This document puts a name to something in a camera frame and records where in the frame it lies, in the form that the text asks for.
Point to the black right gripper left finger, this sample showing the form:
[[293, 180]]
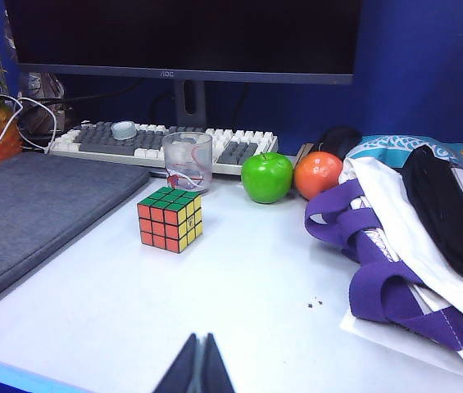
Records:
[[182, 372]]

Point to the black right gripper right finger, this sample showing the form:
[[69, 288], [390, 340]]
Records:
[[216, 374]]

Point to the multicolour Rubik's cube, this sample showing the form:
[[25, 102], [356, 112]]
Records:
[[165, 223]]

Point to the white paper sheet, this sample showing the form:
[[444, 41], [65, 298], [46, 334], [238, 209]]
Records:
[[378, 340]]

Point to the green apple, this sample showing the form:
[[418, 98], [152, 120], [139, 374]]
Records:
[[266, 178]]

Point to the clear printed glass cup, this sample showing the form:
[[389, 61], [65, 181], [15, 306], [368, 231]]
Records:
[[186, 163]]

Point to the grey fabric laptop sleeve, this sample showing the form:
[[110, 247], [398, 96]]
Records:
[[38, 213]]

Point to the orange fruit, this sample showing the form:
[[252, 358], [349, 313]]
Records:
[[317, 174]]

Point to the white and grey keyboard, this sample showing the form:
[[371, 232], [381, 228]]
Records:
[[100, 141]]

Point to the clear adhesive tape roll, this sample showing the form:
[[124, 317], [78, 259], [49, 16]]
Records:
[[123, 130]]

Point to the black computer mouse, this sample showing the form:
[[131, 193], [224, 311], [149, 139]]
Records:
[[339, 141]]

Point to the black folded cloth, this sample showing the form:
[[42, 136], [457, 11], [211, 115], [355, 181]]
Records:
[[436, 204]]

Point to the teal patterned mouse pad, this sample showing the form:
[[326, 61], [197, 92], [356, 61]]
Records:
[[391, 145]]

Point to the black AOC computer monitor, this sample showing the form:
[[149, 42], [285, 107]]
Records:
[[173, 32]]

